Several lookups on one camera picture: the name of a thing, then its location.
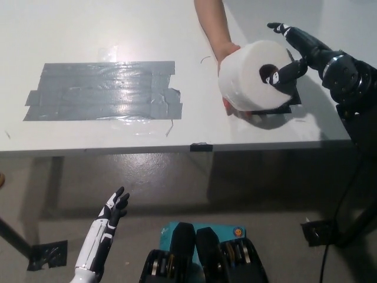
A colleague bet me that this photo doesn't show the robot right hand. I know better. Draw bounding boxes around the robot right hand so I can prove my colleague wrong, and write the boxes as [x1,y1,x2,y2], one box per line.
[264,22,345,86]

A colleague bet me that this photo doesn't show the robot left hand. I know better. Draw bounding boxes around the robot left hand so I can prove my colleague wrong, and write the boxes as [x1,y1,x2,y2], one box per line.
[75,187,130,272]

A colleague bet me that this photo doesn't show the person's bare hand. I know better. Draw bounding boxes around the person's bare hand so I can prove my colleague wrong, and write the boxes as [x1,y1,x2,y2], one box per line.
[217,42,242,112]

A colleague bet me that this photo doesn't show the white toilet paper roll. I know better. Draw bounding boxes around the white toilet paper roll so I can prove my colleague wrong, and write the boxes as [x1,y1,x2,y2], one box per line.
[217,40,295,111]

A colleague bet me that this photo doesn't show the black robot body teal top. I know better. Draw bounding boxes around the black robot body teal top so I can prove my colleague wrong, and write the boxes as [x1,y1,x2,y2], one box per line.
[141,222,267,283]

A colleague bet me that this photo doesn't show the black floor tape patch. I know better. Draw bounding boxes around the black floor tape patch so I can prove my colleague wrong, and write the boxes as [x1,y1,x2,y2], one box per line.
[27,240,68,271]
[300,219,339,247]

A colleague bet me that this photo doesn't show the white table leg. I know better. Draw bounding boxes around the white table leg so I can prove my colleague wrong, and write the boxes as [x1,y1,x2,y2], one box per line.
[28,156,65,245]
[188,152,213,204]

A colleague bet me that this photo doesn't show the black metal stand leg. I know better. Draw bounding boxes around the black metal stand leg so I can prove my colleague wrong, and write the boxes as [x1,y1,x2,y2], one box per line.
[0,218,32,260]

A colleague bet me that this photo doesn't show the small black tape piece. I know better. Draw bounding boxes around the small black tape piece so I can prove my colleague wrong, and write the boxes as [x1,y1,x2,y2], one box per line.
[190,142,213,153]

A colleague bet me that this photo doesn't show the grey duct tape patch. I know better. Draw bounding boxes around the grey duct tape patch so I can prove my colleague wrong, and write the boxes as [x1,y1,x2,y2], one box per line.
[22,61,183,121]

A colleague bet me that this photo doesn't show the thick black floor cable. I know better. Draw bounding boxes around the thick black floor cable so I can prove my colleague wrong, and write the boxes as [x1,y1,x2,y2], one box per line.
[316,243,335,283]

